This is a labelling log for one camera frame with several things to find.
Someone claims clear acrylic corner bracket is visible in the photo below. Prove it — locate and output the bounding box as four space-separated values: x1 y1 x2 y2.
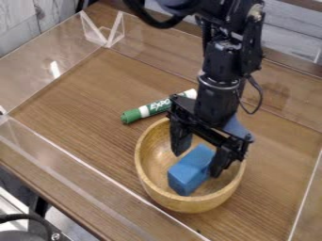
79 11 124 49

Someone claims clear acrylic barrier wall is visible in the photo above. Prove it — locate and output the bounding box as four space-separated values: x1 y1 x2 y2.
0 114 210 241

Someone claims green Expo marker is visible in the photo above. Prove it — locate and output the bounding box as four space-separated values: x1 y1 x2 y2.
119 88 199 125

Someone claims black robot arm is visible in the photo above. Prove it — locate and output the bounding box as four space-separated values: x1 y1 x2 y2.
123 0 266 177

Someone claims black cable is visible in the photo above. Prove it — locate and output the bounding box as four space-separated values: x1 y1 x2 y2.
0 212 52 241

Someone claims brown wooden bowl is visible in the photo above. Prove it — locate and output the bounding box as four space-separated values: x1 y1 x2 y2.
135 118 247 214

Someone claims blue foam block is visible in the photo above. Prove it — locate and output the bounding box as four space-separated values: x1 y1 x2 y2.
167 144 215 196

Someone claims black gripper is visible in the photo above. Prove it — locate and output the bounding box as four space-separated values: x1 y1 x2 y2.
167 74 254 178

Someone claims black metal table leg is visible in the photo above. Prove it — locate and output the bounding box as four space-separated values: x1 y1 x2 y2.
33 197 49 217

